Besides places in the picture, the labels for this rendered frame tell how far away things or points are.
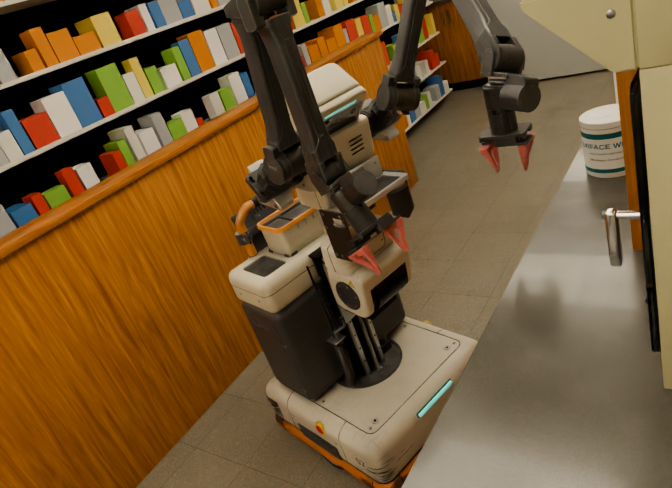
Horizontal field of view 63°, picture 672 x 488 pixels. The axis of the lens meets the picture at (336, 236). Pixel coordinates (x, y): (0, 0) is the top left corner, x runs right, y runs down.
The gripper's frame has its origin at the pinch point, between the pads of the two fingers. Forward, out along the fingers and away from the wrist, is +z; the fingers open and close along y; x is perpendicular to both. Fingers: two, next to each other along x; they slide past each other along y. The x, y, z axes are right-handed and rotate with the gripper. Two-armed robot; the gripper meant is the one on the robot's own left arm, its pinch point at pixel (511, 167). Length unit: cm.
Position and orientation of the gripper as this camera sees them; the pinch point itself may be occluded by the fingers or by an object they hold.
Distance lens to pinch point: 131.6
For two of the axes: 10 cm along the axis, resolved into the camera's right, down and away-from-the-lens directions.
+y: 8.0, 0.1, -6.0
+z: 3.1, 8.5, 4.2
